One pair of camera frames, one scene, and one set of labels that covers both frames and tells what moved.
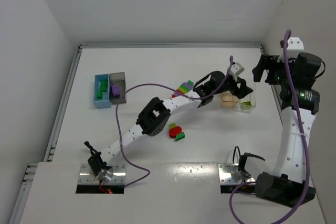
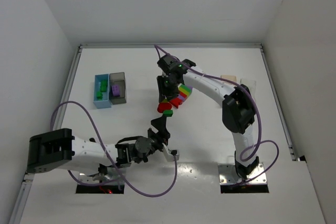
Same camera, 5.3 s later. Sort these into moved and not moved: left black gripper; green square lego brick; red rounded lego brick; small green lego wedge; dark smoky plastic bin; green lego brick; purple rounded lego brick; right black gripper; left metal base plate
Moved: small green lego wedge; red rounded lego brick; right black gripper; left black gripper
Not moved: purple rounded lego brick; left metal base plate; green lego brick; green square lego brick; dark smoky plastic bin
